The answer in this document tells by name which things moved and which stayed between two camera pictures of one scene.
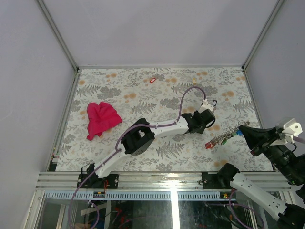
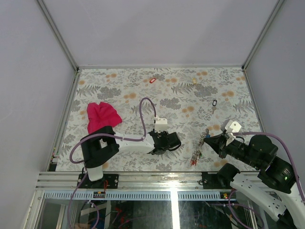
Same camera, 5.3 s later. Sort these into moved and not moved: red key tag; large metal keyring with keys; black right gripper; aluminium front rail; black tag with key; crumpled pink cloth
Moved: black right gripper; large metal keyring with keys
Not moved: aluminium front rail; red key tag; black tag with key; crumpled pink cloth
